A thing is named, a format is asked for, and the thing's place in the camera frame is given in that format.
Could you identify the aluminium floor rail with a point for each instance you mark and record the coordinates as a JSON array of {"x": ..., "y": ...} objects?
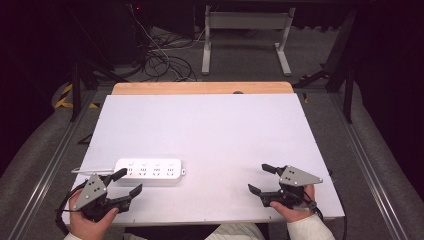
[
  {"x": 40, "y": 186},
  {"x": 373, "y": 176}
]

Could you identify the black metal stand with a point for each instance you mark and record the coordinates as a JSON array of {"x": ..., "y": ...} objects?
[
  {"x": 348, "y": 96},
  {"x": 76, "y": 95}
]

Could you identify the yellow black hazard tape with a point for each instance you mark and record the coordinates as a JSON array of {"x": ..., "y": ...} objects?
[{"x": 63, "y": 104}]

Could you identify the person's left hand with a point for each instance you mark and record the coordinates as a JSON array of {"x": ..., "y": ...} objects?
[{"x": 87, "y": 228}]

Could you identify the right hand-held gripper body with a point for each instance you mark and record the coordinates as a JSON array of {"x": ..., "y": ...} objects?
[{"x": 295, "y": 178}]

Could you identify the white metal desk frame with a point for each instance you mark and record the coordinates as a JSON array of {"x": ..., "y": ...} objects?
[{"x": 246, "y": 20}]

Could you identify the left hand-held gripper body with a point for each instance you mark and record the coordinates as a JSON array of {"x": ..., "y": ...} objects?
[{"x": 90, "y": 192}]

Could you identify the person's right hand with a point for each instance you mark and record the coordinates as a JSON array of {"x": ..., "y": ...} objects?
[{"x": 292, "y": 215}]

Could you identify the black equipment cabinet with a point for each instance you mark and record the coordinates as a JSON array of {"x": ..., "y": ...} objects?
[{"x": 126, "y": 33}]

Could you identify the white power strip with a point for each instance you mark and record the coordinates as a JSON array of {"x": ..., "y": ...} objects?
[{"x": 150, "y": 170}]

